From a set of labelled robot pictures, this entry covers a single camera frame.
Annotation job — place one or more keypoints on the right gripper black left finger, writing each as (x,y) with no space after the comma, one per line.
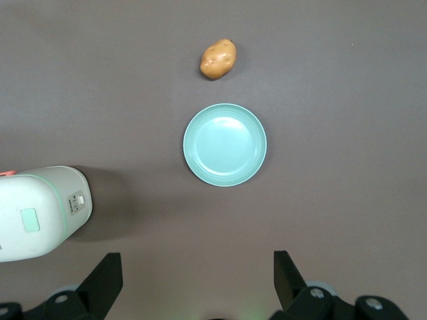
(100,286)

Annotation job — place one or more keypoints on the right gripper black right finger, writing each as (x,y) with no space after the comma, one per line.
(292,293)

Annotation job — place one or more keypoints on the mint green round plate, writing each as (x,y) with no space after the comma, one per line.
(225,145)

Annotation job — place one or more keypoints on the orange toy potato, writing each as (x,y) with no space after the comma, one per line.
(218,60)

